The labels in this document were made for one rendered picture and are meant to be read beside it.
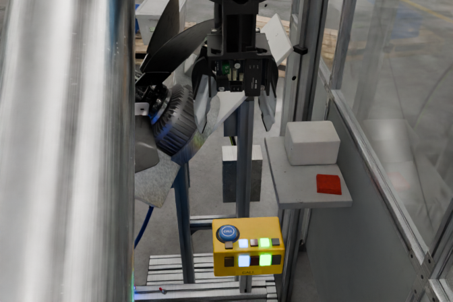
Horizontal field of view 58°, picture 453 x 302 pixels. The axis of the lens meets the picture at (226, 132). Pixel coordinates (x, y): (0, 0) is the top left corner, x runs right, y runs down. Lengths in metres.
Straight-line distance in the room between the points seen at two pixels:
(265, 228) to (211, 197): 1.60
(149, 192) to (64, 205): 1.03
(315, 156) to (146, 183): 0.60
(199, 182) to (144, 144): 1.64
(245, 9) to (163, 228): 2.07
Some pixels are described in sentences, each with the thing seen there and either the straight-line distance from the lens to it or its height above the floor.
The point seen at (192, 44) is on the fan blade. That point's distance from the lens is 1.12.
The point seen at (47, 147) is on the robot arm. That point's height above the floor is 1.70.
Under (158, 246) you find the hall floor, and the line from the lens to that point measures 2.35.
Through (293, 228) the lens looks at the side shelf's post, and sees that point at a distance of 1.69.
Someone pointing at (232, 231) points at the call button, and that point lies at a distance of 0.96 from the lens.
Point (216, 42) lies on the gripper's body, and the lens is 0.48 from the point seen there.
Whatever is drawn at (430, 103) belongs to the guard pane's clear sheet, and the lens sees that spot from 1.04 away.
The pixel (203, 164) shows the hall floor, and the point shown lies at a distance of 2.80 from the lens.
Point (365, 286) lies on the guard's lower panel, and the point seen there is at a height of 0.62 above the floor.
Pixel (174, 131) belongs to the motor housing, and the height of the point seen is 1.11.
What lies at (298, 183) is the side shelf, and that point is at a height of 0.86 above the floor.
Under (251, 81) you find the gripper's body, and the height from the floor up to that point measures 1.58.
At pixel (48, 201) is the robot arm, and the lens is 0.19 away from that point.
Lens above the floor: 1.81
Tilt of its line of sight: 36 degrees down
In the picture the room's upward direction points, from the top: straight up
